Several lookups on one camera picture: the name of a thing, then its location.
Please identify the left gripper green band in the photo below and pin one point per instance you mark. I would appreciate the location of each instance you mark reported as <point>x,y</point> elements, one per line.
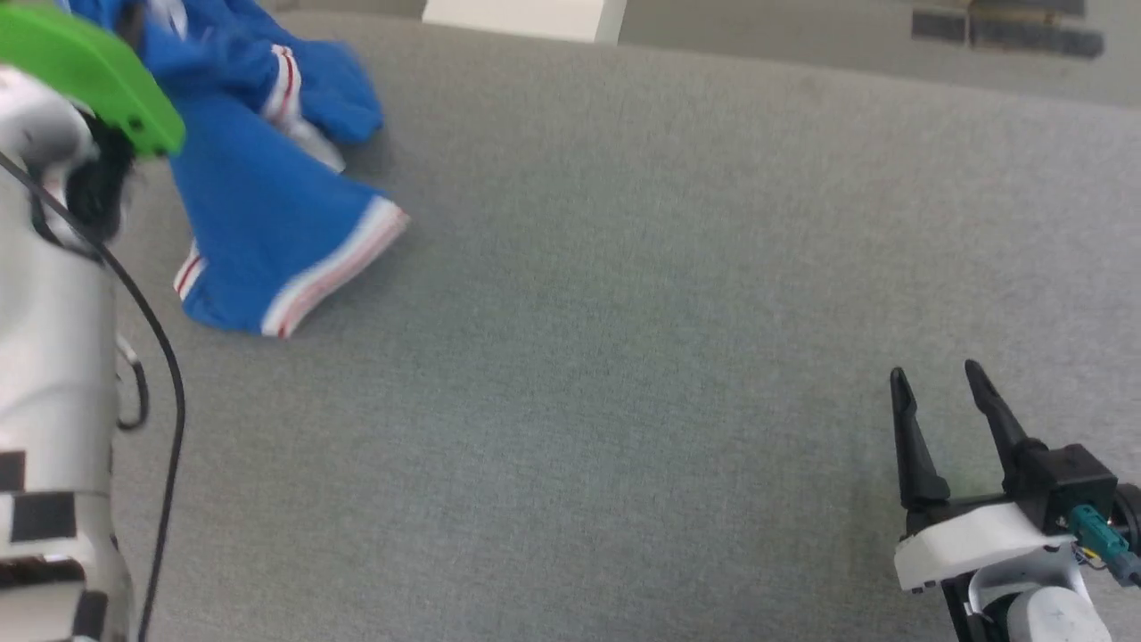
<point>98,76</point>

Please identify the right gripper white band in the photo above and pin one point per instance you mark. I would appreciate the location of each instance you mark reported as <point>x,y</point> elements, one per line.
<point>972,539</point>

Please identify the blue basketball jersey white sleeves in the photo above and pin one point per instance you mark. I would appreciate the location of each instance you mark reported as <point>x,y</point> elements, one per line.
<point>258,223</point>

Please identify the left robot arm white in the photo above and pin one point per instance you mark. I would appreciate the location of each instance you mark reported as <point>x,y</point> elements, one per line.
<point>45,357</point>

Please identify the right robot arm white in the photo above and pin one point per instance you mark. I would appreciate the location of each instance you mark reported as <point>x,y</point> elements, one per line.
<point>1052,615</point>

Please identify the black floor tape patches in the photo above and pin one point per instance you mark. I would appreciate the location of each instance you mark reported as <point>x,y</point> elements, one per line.
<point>1025,36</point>

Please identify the white rectangular box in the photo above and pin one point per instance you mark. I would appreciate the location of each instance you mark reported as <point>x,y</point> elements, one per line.
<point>526,18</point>

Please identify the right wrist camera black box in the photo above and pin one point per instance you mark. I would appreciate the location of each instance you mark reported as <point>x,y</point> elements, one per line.
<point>1070,481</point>

